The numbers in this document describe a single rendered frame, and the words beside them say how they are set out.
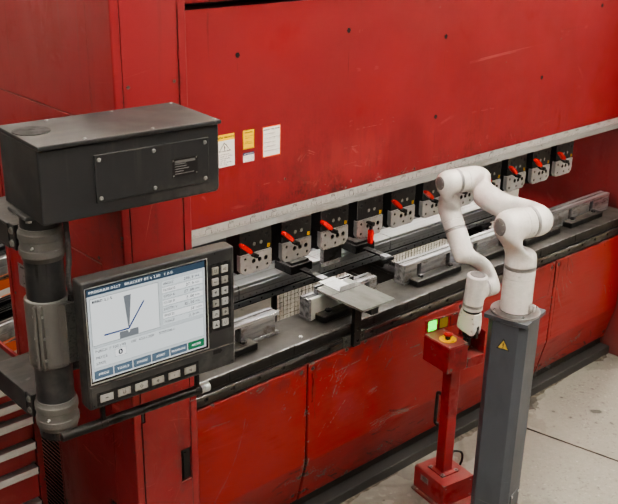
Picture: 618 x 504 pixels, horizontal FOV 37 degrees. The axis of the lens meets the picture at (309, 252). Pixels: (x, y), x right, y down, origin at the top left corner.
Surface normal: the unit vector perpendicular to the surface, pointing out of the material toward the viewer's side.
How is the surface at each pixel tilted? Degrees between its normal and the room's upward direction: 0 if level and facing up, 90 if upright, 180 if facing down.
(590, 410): 0
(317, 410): 90
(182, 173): 90
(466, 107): 90
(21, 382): 0
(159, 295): 90
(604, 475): 0
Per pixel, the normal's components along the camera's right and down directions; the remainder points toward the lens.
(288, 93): 0.67, 0.29
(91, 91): -0.74, 0.23
